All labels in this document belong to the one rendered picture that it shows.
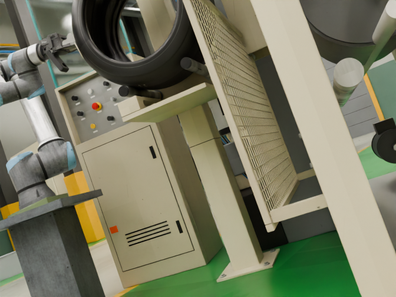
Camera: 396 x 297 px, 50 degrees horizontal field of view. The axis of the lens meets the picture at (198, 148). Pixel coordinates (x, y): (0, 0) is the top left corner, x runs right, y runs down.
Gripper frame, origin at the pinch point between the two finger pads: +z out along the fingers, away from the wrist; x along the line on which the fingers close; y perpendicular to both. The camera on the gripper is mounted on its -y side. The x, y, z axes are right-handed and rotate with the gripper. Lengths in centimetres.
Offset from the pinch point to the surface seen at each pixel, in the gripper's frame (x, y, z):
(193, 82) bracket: 24, -26, 38
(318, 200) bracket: -59, -77, 86
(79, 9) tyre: -12.3, 9.0, 9.5
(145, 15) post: 25.8, 12.2, 22.3
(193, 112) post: 26, -39, 34
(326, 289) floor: -21, -111, 79
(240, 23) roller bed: 19, -8, 66
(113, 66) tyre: -12.0, -17.3, 18.3
